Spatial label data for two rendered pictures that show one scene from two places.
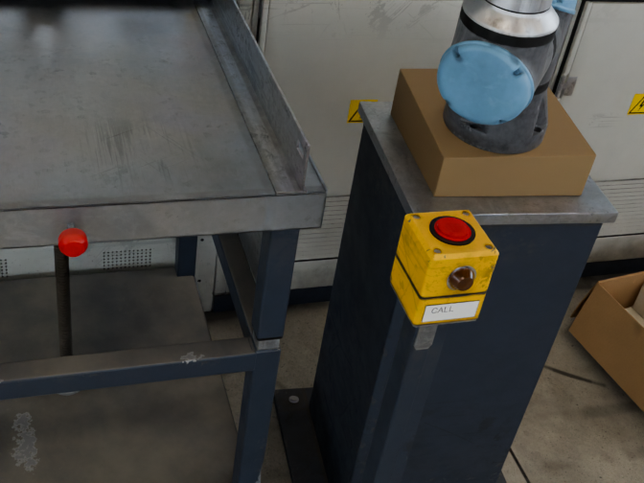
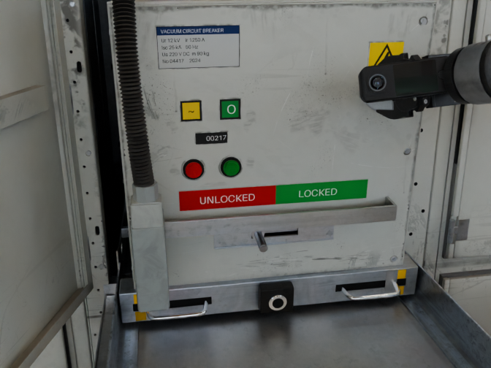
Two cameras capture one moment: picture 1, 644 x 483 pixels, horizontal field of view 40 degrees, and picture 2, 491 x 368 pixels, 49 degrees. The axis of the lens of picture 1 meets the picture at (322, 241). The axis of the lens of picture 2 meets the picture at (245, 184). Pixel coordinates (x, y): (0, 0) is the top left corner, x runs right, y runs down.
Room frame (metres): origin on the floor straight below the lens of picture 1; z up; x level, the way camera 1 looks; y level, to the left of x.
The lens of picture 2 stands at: (0.48, 0.35, 1.37)
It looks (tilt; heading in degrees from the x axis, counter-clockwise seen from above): 19 degrees down; 14
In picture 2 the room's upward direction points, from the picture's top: 1 degrees counter-clockwise
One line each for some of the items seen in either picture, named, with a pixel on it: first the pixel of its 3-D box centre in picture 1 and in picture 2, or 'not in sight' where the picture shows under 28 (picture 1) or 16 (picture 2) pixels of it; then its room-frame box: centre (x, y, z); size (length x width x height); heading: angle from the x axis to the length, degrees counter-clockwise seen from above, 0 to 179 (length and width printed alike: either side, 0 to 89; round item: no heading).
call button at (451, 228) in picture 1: (451, 232); not in sight; (0.77, -0.13, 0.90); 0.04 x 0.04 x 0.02
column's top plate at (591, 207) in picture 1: (479, 158); not in sight; (1.21, -0.22, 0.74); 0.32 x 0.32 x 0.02; 18
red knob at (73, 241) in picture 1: (72, 238); not in sight; (0.78, 0.28, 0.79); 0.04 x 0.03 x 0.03; 23
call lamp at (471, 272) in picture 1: (463, 281); not in sight; (0.73, -0.15, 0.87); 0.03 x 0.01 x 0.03; 113
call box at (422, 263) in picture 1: (442, 266); not in sight; (0.77, -0.13, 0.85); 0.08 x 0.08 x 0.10; 23
